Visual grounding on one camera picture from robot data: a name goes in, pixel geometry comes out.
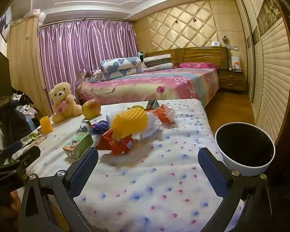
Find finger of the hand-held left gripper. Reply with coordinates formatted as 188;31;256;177
0;146;41;172
0;141;23;161

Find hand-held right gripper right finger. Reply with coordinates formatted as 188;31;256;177
198;147;276;232

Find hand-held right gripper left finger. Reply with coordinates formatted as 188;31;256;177
20;147;99;232

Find green drink carton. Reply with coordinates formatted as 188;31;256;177
63;132;94;160

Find white trash bin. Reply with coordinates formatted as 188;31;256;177
215;123;276;177

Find red snack packet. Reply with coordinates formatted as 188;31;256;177
97;129;134;155

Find silver blue wrapper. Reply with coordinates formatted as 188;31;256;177
80;119;93;133

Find blue purple wrapper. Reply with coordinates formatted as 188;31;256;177
91;121;111;136

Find yellow spiky plastic brush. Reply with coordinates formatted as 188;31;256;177
110;107;148;138

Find orange plastic packet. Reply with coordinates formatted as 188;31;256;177
145;104;176;124

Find small silver wrapper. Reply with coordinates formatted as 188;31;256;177
146;99;160;109

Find person's left hand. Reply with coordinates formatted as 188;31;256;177
4;190;22;223

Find green plastic packet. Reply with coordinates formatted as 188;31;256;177
20;132;42;146

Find pile of clothes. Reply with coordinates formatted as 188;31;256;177
0;90;43;148

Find orange plastic cup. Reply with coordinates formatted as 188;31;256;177
39;116;53;134

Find white floral blanket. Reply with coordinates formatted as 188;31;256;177
22;99;247;232

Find red yellow apple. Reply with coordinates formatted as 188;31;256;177
82;99;102;119

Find cream teddy bear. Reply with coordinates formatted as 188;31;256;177
49;82;83;124

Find light wooden cabinet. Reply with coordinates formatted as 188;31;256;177
7;17;52;116

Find wooden nightstand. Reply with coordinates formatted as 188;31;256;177
219;70;244;93

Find floral cloth bundle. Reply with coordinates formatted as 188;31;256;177
84;70;104;83

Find heart print folded quilt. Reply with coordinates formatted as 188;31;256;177
103;67;143;80

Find bed with pink floral sheet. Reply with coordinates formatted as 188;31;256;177
80;68;220;108

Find pink pillow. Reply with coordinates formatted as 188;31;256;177
179;62;217;69

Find cream slatted wardrobe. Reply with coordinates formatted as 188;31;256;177
232;0;290;148

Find white orange box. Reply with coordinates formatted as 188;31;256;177
231;55;241;71

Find heart-pattern pillow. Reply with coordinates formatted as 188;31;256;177
100;57;142;74

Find purple satin curtain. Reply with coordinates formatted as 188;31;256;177
39;20;138;107

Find wooden headboard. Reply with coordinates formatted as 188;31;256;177
145;46;228;69

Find grey striped pillow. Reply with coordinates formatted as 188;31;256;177
143;54;172;67

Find bags on cabinet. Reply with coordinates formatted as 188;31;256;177
23;8;46;21

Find wall poster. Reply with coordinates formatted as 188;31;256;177
0;6;12;41

